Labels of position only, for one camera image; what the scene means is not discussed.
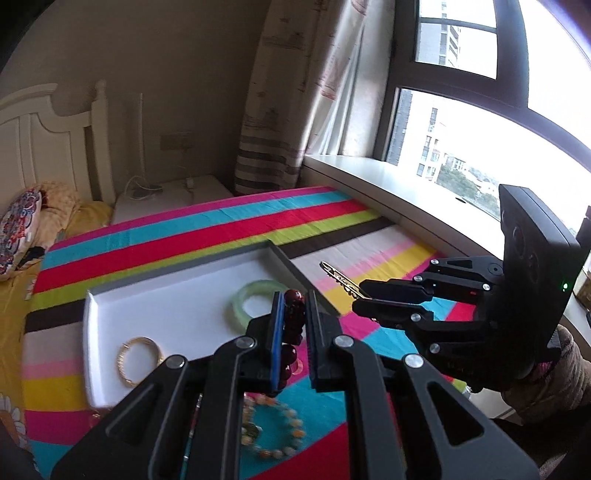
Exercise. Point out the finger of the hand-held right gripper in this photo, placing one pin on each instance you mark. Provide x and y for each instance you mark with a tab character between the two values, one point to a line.
383	311
392	288

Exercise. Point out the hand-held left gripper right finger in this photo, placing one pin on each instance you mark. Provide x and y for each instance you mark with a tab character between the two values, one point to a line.
313	341

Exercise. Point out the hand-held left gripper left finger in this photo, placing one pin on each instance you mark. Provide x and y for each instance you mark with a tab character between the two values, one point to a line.
277	341

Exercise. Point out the gold hair clip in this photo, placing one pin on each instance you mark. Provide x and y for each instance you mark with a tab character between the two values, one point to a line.
341	279

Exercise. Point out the white jewelry tray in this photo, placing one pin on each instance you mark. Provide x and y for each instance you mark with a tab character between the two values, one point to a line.
184	304

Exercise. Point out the person's right forearm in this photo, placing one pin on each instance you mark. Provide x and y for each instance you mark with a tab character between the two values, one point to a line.
563	378

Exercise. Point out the green jade bangle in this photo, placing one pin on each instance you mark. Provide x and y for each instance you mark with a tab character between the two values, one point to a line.
236	314

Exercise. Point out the white windowsill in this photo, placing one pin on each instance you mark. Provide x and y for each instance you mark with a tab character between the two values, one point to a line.
369	170

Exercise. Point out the striped colourful tablecloth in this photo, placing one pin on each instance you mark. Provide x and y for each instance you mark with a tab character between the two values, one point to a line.
184	230

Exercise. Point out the gold bangle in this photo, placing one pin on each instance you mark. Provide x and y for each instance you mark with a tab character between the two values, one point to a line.
121	364

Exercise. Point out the white nightstand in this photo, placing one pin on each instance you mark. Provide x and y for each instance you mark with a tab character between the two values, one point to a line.
175	198

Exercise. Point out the dark framed window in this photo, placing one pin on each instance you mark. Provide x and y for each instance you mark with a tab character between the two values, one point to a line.
461	78

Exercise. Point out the beige patterned curtain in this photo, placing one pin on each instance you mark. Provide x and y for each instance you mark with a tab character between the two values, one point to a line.
295	92

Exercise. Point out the white pole lamp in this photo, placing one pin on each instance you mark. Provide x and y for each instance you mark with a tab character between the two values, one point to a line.
140	138

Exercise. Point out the beige floral pillow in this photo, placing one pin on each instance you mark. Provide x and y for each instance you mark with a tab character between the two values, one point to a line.
60	207

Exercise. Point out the yellow floral bedsheet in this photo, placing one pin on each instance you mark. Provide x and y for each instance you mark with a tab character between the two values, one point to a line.
14	323

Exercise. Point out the round patterned pillow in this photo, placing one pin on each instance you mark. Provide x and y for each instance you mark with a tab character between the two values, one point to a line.
18	230

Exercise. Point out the white wooden headboard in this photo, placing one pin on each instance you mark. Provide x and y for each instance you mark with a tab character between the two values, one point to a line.
46	138

